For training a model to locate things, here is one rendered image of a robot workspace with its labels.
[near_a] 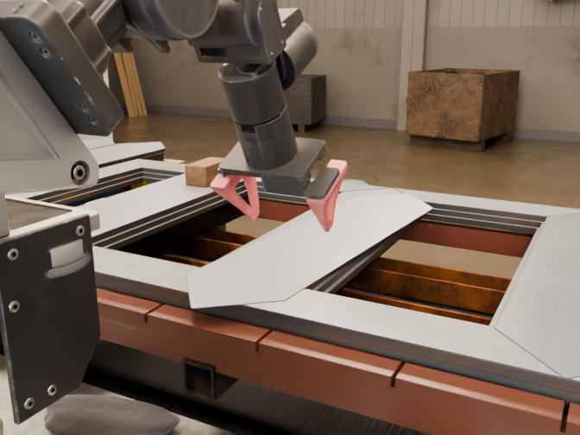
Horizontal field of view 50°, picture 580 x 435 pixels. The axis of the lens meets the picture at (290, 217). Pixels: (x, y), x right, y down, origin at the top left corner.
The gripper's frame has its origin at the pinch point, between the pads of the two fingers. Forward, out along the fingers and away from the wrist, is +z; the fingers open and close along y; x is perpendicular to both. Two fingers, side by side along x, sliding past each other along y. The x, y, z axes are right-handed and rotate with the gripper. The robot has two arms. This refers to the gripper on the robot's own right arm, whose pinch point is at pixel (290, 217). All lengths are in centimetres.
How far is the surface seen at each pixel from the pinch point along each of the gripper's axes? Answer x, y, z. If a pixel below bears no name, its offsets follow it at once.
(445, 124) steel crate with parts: -512, 139, 341
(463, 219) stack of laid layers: -53, -5, 46
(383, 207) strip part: -47, 10, 40
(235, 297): 1.6, 11.6, 15.5
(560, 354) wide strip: -2.1, -29.8, 17.5
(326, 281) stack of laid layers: -10.4, 4.3, 23.1
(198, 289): 1.8, 17.8, 15.4
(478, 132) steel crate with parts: -504, 103, 343
